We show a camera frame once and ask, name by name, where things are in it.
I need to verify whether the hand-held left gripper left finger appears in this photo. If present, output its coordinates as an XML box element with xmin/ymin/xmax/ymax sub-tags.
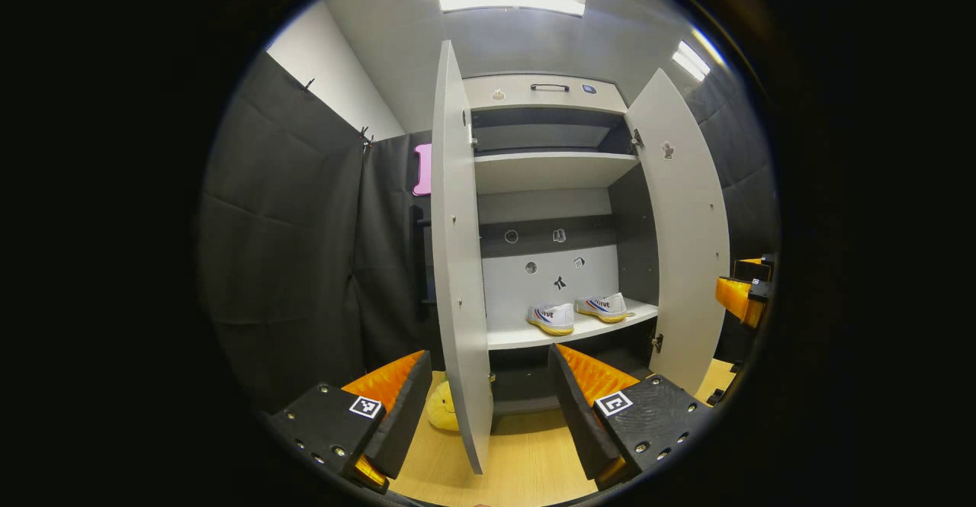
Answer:
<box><xmin>267</xmin><ymin>351</ymin><xmax>433</xmax><ymax>495</ymax></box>

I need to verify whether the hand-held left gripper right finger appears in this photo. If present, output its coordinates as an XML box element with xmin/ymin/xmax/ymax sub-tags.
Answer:
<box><xmin>547</xmin><ymin>344</ymin><xmax>714</xmax><ymax>491</ymax></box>

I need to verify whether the grey shoe cabinet door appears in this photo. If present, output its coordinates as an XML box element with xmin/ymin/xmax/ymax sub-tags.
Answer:
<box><xmin>625</xmin><ymin>69</ymin><xmax>731</xmax><ymax>396</ymax></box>
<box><xmin>431</xmin><ymin>40</ymin><xmax>494</xmax><ymax>476</ymax></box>

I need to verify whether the white canvas shoe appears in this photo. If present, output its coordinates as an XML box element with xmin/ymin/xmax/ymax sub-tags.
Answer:
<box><xmin>574</xmin><ymin>293</ymin><xmax>628</xmax><ymax>324</ymax></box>
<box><xmin>526</xmin><ymin>303</ymin><xmax>576</xmax><ymax>337</ymax></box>

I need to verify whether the grey shoe cabinet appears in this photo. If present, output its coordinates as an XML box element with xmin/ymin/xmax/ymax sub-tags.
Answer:
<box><xmin>461</xmin><ymin>72</ymin><xmax>663</xmax><ymax>416</ymax></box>

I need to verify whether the grey cabinet drawer front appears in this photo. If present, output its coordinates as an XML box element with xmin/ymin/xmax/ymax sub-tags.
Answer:
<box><xmin>463</xmin><ymin>74</ymin><xmax>628</xmax><ymax>114</ymax></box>

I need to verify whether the yellow plush toy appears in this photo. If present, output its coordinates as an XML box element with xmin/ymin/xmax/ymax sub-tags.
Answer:
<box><xmin>425</xmin><ymin>381</ymin><xmax>461</xmax><ymax>432</ymax></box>

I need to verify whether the small ceiling light panel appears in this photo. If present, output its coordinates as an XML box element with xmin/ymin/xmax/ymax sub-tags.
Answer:
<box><xmin>671</xmin><ymin>40</ymin><xmax>711</xmax><ymax>82</ymax></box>

